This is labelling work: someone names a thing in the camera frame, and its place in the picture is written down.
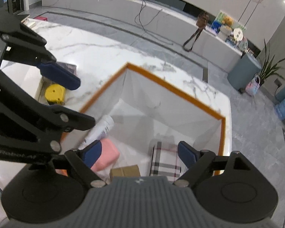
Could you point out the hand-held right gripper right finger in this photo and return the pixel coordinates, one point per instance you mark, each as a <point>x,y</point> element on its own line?
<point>186,154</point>

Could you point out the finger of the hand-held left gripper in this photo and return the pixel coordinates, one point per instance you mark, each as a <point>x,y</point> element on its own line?
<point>59,76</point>
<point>80,123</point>

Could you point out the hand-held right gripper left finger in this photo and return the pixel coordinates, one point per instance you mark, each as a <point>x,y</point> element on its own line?
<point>92,153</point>

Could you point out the yellow tape measure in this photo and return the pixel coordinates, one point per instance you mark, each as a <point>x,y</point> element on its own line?
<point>54,94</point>

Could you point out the white printed tube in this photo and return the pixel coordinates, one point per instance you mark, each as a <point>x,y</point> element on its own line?
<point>98,130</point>

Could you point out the plaid glasses case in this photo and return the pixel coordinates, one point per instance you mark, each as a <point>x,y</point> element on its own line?
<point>165,161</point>

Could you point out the small brown cardboard box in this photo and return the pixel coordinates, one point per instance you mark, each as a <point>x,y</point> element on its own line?
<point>124,171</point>

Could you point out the orange cardboard box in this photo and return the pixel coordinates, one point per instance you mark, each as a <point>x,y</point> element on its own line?
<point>171,104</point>

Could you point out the dark card box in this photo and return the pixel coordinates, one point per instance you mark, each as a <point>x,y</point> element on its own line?
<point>67,68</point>

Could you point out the white flat box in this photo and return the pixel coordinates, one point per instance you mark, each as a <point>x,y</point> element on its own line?
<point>23,80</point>

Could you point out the pastel woven bag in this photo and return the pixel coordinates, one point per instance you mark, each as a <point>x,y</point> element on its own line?
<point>253,86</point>

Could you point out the grey trash can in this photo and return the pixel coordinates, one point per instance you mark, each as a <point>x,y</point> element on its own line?
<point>243,72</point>

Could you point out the long-leaf potted plant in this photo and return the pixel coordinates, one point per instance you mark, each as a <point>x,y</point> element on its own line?
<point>269,68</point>

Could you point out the patterned round fan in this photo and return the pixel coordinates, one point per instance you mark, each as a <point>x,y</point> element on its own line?
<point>243,43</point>

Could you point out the white ribbed pot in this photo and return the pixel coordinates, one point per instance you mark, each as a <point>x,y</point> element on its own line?
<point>224,32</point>

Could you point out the white round fan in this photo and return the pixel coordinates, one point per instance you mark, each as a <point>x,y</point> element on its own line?
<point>238,33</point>

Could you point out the framed green picture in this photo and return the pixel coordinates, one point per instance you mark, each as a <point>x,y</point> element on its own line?
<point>218,19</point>

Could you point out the brown teddy bear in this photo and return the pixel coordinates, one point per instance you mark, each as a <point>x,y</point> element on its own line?
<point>227,20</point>

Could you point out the dark wall socket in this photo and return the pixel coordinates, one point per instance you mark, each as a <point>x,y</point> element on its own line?
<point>279,82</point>

